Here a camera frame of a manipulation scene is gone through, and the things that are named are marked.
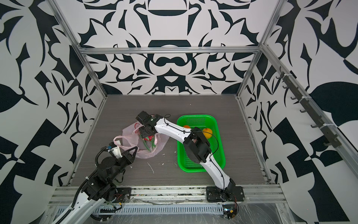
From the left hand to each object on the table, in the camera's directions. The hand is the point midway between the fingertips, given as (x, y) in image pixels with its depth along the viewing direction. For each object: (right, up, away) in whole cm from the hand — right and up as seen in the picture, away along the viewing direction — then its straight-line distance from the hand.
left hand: (136, 146), depth 79 cm
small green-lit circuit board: (+49, -31, -8) cm, 58 cm away
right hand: (+2, +7, +12) cm, 14 cm away
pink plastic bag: (-3, +4, 0) cm, 5 cm away
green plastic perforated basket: (+40, +12, +20) cm, 46 cm away
